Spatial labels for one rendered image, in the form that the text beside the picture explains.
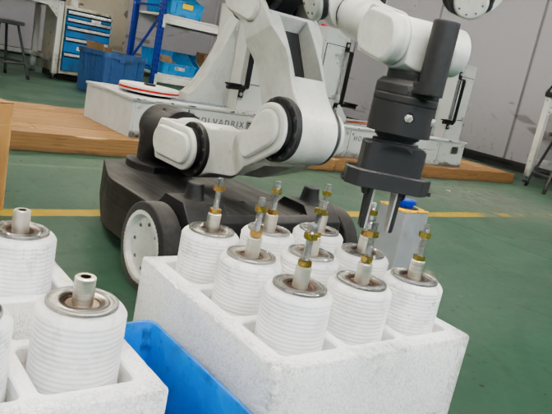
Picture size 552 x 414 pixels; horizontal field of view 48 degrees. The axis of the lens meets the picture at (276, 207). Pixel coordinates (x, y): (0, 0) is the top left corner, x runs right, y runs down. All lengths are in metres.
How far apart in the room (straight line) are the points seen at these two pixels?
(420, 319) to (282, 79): 0.63
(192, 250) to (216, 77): 2.40
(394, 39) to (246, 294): 0.40
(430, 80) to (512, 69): 5.88
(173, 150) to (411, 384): 0.92
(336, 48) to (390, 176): 2.86
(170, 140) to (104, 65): 3.76
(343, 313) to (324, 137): 0.55
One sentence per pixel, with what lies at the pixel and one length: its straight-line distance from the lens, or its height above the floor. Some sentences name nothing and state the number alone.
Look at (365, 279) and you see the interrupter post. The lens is 0.91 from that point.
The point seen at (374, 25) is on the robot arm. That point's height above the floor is 0.61.
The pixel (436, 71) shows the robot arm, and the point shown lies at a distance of 0.82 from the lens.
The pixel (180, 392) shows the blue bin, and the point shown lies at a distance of 0.92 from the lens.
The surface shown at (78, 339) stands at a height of 0.23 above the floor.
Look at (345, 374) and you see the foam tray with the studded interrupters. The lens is 0.86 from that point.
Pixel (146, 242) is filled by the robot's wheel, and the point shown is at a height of 0.11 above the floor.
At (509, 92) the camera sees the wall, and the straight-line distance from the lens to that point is 6.66.
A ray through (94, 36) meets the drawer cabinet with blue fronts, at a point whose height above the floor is 0.46.
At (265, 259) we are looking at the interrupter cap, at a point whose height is 0.25.
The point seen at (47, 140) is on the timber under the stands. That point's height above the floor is 0.05.
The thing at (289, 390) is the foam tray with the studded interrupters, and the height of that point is 0.15.
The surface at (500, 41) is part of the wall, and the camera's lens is 6.82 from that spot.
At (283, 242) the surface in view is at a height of 0.24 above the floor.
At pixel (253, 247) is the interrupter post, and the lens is 0.91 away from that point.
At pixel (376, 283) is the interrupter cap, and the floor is 0.25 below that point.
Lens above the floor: 0.53
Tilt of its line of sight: 13 degrees down
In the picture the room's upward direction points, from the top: 11 degrees clockwise
